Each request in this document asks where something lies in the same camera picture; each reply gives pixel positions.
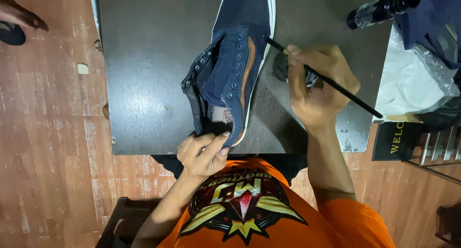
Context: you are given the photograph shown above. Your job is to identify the person's right hand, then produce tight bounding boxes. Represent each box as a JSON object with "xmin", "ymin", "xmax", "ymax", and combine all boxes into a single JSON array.
[{"xmin": 284, "ymin": 44, "xmax": 361, "ymax": 132}]

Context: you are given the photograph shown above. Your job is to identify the thin black paintbrush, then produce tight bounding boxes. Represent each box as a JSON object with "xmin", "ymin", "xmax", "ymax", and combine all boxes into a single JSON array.
[{"xmin": 265, "ymin": 37, "xmax": 384, "ymax": 119}]

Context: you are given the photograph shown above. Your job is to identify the black shorts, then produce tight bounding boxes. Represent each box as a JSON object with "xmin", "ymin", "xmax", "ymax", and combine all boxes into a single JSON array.
[{"xmin": 151, "ymin": 154, "xmax": 309, "ymax": 186}]

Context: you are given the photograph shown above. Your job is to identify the navy blue canvas sneaker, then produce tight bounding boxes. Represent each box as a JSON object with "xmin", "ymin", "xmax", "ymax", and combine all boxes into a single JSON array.
[{"xmin": 181, "ymin": 0, "xmax": 277, "ymax": 148}]

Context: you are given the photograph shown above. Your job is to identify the glossy black bottle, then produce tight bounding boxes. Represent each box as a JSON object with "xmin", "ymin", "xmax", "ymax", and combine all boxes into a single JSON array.
[{"xmin": 346, "ymin": 0, "xmax": 422, "ymax": 30}]

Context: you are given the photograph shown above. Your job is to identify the person's left hand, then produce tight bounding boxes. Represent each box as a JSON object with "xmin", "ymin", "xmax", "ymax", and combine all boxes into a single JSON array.
[{"xmin": 176, "ymin": 131, "xmax": 231, "ymax": 179}]

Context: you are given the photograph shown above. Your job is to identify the metal rack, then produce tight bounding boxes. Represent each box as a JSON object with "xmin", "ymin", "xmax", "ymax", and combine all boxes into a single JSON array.
[{"xmin": 403, "ymin": 124, "xmax": 461, "ymax": 185}]

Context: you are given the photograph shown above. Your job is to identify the black wicker stool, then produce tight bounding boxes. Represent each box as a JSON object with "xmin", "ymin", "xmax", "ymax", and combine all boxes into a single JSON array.
[{"xmin": 95, "ymin": 197, "xmax": 163, "ymax": 248}]

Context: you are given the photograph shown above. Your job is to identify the orange printed t-shirt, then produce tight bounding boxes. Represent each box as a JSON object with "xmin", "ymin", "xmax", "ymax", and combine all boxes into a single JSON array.
[{"xmin": 156, "ymin": 158, "xmax": 397, "ymax": 248}]

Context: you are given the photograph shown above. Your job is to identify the white plastic bag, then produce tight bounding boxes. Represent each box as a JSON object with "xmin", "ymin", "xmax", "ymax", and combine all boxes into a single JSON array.
[{"xmin": 375, "ymin": 25, "xmax": 461, "ymax": 120}]

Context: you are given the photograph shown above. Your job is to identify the small dark paint pot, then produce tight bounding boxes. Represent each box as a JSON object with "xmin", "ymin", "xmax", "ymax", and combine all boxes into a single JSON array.
[{"xmin": 272, "ymin": 53, "xmax": 320, "ymax": 88}]

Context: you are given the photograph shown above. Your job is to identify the dark sandal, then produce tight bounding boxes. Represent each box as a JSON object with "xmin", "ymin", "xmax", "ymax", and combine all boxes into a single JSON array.
[{"xmin": 0, "ymin": 21, "xmax": 26, "ymax": 46}]

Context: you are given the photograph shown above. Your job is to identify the navy blue cloth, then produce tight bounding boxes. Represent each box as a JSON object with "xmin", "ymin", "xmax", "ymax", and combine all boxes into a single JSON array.
[{"xmin": 396, "ymin": 0, "xmax": 461, "ymax": 70}]

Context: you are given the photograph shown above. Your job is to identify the dark brown furniture piece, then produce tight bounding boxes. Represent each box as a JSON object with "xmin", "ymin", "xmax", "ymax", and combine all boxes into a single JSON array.
[{"xmin": 435, "ymin": 200, "xmax": 461, "ymax": 246}]

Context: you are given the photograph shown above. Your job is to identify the black doormat with gold letters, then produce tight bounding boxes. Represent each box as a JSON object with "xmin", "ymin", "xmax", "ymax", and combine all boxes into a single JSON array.
[{"xmin": 372, "ymin": 121, "xmax": 427, "ymax": 161}]

